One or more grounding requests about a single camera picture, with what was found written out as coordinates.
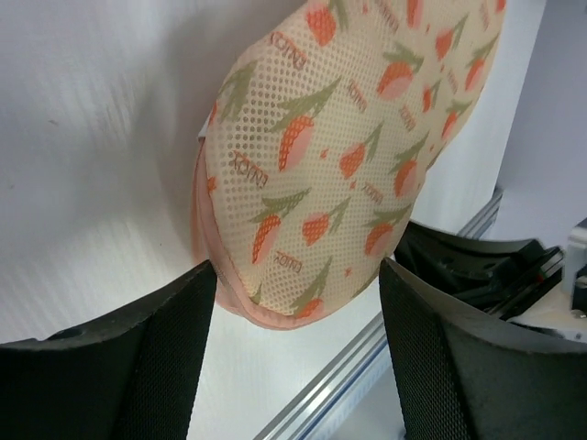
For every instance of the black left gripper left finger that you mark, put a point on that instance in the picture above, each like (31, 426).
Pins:
(130, 374)

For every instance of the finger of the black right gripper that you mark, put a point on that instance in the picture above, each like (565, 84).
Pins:
(502, 278)

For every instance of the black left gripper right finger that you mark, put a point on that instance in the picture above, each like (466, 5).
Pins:
(463, 374)

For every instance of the peach tulip mesh laundry bag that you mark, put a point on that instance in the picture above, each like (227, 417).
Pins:
(319, 142)

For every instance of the aluminium front table rail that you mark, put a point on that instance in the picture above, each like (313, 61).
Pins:
(352, 394)

